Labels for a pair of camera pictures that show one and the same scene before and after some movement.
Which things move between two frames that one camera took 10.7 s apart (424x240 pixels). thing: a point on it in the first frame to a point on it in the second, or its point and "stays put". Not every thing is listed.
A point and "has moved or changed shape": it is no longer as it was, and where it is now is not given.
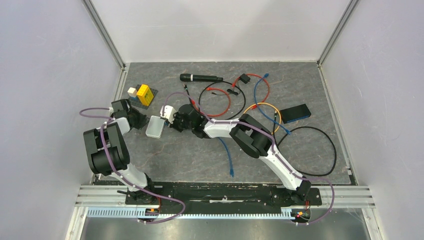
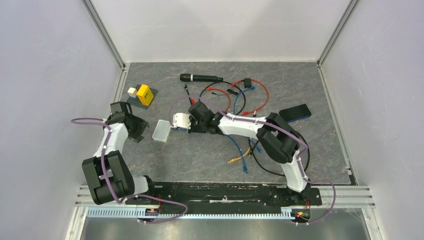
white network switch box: (155, 127) has moved or changed shape
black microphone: (187, 77) stays put
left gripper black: (144, 119) to (141, 125)
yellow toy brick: (145, 95) stays put
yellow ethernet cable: (271, 105) to (231, 160)
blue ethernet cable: (231, 170) to (245, 169)
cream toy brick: (132, 92) stays put
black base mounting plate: (182, 195) stays put
